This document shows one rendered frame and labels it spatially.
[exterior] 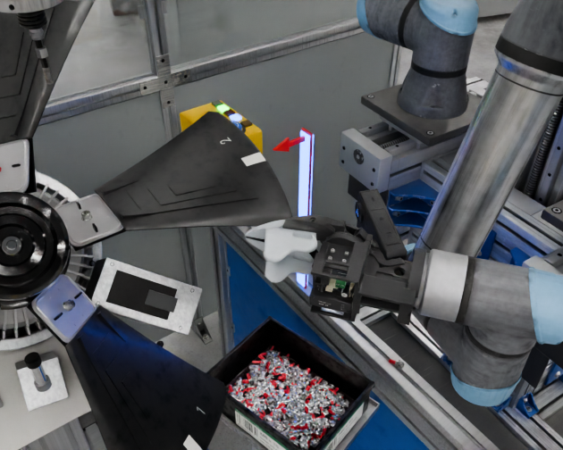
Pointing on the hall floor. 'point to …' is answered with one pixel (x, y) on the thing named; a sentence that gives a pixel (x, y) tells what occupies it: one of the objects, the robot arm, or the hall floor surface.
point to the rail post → (222, 290)
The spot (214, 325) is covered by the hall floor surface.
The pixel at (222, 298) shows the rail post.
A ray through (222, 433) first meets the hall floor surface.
